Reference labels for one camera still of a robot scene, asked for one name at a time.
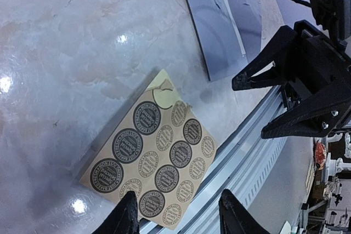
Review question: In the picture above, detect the brown sticker sheet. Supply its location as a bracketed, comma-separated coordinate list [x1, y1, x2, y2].
[80, 70, 217, 230]

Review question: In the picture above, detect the grey envelope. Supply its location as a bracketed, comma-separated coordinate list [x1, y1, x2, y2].
[186, 0, 262, 82]

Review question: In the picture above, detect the front aluminium rail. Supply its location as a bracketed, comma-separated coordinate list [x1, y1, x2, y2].
[140, 87, 286, 233]

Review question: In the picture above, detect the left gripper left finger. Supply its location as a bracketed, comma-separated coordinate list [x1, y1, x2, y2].
[93, 191, 140, 234]

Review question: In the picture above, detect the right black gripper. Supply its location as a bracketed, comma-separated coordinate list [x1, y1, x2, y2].
[231, 21, 350, 139]

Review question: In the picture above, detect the beige letter sheet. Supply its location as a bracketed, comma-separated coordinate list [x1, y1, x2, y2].
[223, 0, 246, 56]

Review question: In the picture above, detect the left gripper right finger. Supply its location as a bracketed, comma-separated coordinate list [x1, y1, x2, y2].
[218, 189, 269, 234]

